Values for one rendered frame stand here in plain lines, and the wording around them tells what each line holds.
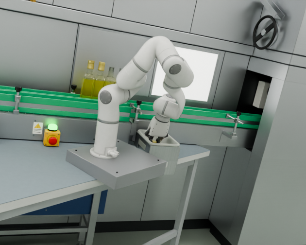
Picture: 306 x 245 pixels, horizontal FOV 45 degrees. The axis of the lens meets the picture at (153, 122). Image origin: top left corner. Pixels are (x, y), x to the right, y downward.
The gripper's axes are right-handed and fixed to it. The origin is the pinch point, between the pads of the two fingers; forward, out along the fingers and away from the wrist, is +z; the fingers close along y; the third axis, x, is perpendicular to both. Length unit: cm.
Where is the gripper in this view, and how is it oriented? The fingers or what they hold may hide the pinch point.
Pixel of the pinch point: (153, 142)
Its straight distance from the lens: 195.4
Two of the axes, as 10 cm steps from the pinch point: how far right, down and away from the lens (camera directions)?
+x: 3.2, 5.4, -7.8
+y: -9.0, -0.7, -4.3
